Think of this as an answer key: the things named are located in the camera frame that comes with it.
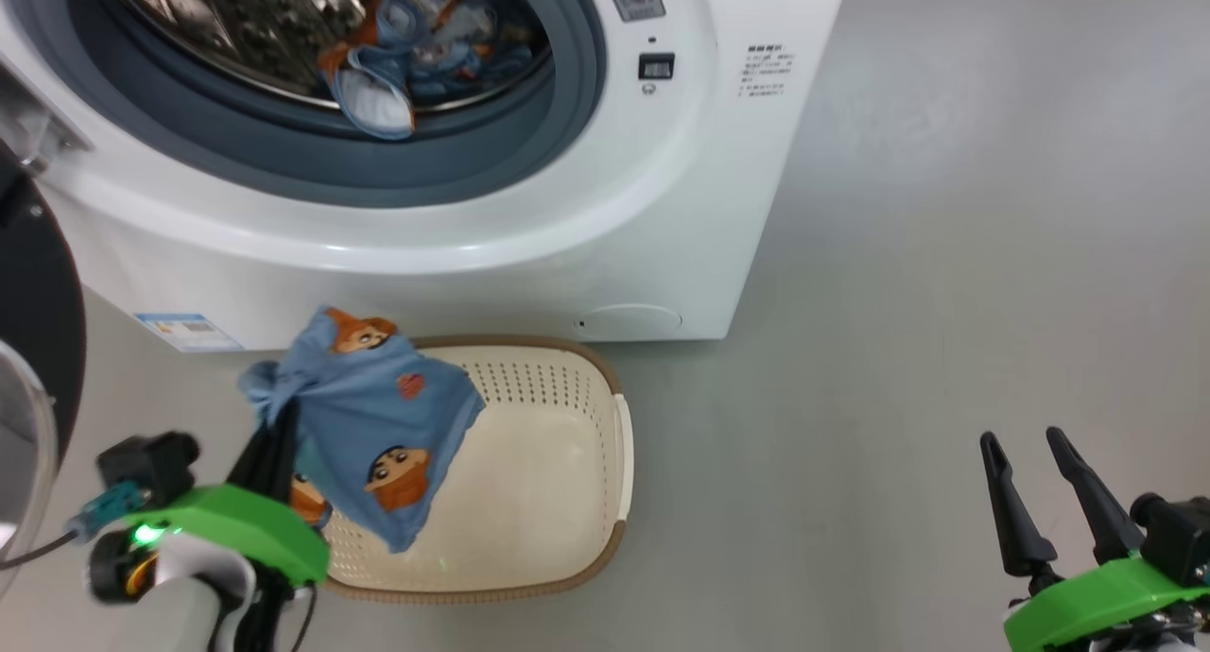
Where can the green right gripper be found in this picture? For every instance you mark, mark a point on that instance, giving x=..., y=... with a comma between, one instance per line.
x=1087, y=605

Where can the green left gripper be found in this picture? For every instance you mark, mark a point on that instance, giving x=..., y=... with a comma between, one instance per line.
x=246, y=524

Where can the blue cartoon print garment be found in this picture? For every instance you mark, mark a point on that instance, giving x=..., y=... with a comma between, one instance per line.
x=378, y=416

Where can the black round glass washer door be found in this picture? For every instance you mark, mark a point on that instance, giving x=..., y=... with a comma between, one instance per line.
x=38, y=302

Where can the blue and cream cartoon garment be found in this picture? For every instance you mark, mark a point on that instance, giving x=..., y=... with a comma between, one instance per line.
x=388, y=104

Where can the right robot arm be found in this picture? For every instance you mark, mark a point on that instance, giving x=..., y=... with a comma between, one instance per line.
x=1163, y=633

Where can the white front-load washing machine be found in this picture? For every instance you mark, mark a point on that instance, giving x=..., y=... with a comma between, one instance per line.
x=473, y=274

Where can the metal washer door hinge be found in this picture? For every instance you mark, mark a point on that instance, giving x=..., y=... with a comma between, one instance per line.
x=43, y=128

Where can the steel washer drum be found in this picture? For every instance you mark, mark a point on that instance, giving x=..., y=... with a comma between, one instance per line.
x=236, y=19

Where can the black door latch socket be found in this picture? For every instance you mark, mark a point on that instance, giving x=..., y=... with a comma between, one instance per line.
x=656, y=66

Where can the blue energy label sticker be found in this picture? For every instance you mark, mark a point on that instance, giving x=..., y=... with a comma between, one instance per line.
x=189, y=333

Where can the cream basket with brown rim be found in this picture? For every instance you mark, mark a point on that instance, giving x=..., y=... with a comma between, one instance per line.
x=529, y=501

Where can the round white filter cover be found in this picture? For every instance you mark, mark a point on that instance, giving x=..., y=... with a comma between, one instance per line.
x=629, y=321

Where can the black text warning label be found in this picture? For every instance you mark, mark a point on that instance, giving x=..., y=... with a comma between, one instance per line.
x=768, y=71

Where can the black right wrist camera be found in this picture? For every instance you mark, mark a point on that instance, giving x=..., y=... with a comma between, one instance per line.
x=1177, y=539

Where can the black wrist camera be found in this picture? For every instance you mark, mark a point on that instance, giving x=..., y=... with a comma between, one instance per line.
x=146, y=468
x=1177, y=539

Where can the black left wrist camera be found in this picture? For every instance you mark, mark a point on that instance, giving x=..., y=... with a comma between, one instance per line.
x=146, y=468

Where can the teal left camera connector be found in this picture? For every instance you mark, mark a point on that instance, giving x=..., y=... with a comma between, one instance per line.
x=109, y=508

